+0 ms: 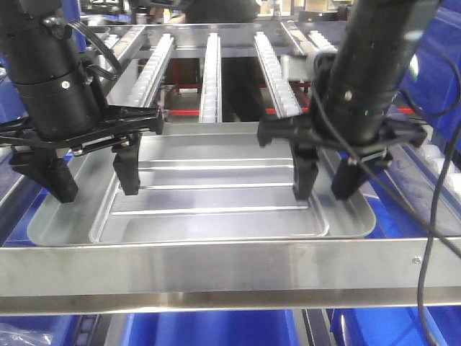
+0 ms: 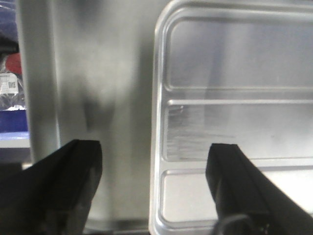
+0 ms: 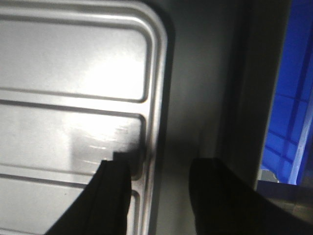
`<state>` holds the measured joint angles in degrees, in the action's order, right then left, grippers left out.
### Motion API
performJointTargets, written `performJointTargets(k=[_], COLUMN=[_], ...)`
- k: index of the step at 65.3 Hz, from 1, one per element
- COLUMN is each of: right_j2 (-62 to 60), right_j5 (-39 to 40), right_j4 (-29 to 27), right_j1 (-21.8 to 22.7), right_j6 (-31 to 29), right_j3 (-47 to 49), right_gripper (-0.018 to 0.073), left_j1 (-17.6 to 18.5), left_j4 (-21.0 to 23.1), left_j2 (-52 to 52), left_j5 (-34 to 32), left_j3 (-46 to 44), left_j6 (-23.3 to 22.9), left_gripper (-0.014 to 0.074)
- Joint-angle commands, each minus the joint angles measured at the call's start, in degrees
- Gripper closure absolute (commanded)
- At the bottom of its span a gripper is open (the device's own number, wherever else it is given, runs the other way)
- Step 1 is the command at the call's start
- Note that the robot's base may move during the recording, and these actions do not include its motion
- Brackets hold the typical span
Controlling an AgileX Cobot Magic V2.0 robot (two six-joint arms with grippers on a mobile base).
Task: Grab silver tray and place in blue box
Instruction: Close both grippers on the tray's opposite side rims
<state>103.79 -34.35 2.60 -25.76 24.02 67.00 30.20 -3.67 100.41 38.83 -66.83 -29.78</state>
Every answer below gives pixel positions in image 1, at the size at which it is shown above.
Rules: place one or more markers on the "white roller track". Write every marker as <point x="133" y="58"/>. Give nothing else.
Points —
<point x="211" y="95"/>
<point x="283" y="97"/>

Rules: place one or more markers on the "white roller track rail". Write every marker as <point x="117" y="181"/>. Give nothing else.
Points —
<point x="150" y="78"/>

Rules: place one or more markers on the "blue bin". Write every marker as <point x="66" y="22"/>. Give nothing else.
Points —
<point x="394" y="325"/>
<point x="39" y="330"/>
<point x="273" y="327"/>

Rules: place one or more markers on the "flat steel divider rail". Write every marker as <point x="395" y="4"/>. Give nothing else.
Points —
<point x="125" y="50"/>

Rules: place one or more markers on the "blue crate upper background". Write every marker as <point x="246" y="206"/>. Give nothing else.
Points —
<point x="430" y="80"/>

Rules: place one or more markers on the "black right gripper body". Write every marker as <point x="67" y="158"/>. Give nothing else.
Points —
<point x="305" y="138"/>

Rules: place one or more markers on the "blue bin lower right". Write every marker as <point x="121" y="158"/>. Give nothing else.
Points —
<point x="394" y="325"/>

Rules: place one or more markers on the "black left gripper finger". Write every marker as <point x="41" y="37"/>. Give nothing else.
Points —
<point x="45" y="168"/>
<point x="126" y="163"/>

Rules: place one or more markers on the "blue bin lower middle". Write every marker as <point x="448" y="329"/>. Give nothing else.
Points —
<point x="273" y="327"/>

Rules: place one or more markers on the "blue bin lower left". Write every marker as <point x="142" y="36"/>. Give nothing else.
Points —
<point x="39" y="330"/>

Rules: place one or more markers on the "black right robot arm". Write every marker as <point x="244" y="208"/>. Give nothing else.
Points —
<point x="351" y="93"/>

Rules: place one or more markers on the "large grey metal tray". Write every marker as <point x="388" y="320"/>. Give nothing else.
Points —
<point x="57" y="224"/>

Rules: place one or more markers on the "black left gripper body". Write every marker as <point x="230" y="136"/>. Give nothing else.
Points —
<point x="118" y="124"/>

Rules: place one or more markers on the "steel front shelf beam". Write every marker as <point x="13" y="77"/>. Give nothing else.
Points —
<point x="119" y="278"/>

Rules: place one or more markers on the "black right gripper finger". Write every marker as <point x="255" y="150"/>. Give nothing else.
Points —
<point x="348" y="179"/>
<point x="305" y="172"/>

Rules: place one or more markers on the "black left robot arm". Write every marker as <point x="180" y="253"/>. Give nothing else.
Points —
<point x="57" y="67"/>

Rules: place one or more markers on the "small silver ribbed tray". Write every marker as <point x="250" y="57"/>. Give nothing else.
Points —
<point x="209" y="188"/>

